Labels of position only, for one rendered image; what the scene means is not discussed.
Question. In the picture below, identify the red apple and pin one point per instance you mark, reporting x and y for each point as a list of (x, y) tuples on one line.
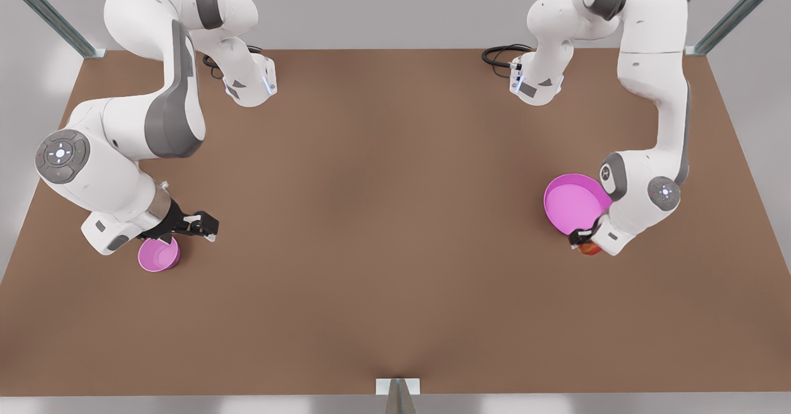
[(589, 249)]

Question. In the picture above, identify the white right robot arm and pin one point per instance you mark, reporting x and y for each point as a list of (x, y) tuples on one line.
[(123, 136)]

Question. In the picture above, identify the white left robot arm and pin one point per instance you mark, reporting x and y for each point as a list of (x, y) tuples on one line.
[(655, 92)]

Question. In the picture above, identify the pink plate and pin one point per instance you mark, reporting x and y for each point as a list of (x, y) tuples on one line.
[(573, 205)]

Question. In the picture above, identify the pink bowl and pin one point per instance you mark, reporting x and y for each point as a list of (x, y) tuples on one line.
[(159, 255)]

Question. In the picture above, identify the silver frame post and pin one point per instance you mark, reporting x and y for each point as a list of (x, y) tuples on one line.
[(735, 12), (46, 11), (398, 397)]

